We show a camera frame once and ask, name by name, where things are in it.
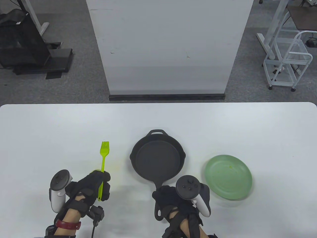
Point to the white partition board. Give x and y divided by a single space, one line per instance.
168 49

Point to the white and black left controller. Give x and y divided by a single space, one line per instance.
59 181

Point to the person's left hand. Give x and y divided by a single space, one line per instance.
84 186

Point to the green round plate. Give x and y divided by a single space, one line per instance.
227 177

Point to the white and black right controller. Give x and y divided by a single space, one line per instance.
187 186

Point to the person's right forearm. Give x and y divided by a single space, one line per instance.
184 226

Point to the black power adapter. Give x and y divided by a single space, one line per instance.
310 43

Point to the green silicone brush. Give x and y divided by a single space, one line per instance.
104 148

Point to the black partition base bar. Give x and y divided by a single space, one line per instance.
168 97

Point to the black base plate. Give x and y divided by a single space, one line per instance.
59 57

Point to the red wristband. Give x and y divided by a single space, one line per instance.
66 225

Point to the brown tabletop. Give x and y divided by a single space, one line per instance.
304 17

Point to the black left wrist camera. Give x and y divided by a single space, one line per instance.
97 213

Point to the white desk leg frame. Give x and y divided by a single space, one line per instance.
33 14
277 22

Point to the person's right hand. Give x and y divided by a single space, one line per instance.
168 198

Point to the black cast iron frying pan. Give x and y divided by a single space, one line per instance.
157 161

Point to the white and black controller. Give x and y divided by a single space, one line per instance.
187 186
59 181

